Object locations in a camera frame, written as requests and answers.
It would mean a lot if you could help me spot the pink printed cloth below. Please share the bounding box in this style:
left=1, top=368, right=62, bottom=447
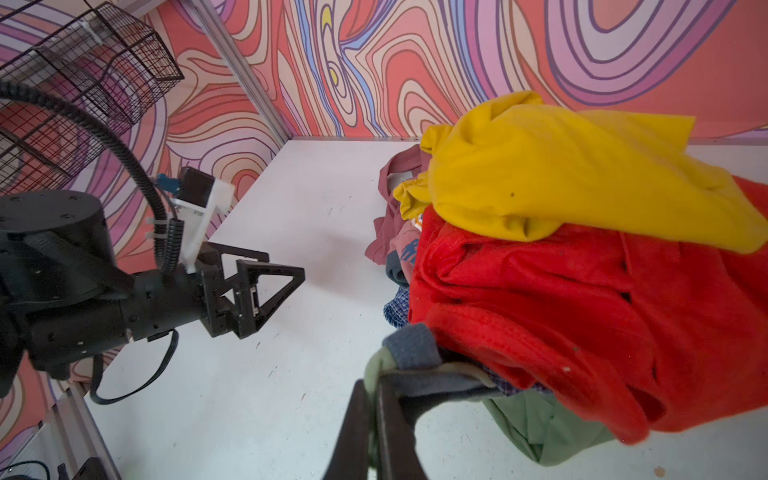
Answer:
left=386, top=217, right=422, bottom=286

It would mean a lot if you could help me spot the green cloth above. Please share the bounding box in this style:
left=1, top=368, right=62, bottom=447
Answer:
left=363, top=324, right=615, bottom=467

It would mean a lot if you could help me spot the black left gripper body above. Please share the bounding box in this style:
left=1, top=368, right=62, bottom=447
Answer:
left=122, top=242, right=240, bottom=340

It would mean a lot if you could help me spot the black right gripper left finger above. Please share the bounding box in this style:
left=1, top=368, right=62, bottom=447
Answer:
left=323, top=380, right=372, bottom=480

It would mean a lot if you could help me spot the black wire basket left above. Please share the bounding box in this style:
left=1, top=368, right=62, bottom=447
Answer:
left=1, top=1, right=183, bottom=194

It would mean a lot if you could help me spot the red cloth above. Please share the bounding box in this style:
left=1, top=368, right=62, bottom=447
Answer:
left=409, top=209, right=767, bottom=444

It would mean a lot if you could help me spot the yellow cloth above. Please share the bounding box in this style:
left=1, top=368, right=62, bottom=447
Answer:
left=394, top=91, right=767, bottom=254

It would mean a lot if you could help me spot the blue checkered cloth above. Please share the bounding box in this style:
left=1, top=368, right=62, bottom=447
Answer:
left=383, top=286, right=410, bottom=329

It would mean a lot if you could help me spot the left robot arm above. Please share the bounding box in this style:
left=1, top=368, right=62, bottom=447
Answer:
left=1, top=81, right=306, bottom=394

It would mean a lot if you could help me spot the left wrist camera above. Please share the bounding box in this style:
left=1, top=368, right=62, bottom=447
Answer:
left=155, top=166, right=235, bottom=274

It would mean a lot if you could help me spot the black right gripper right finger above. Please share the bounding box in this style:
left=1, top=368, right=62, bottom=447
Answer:
left=376, top=377, right=428, bottom=480

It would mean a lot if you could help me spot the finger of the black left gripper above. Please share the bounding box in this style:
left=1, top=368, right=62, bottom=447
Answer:
left=233, top=259, right=306, bottom=340
left=206, top=242, right=270, bottom=288

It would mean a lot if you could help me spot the maroon cloth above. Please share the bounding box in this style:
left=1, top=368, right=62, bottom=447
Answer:
left=365, top=144, right=431, bottom=265

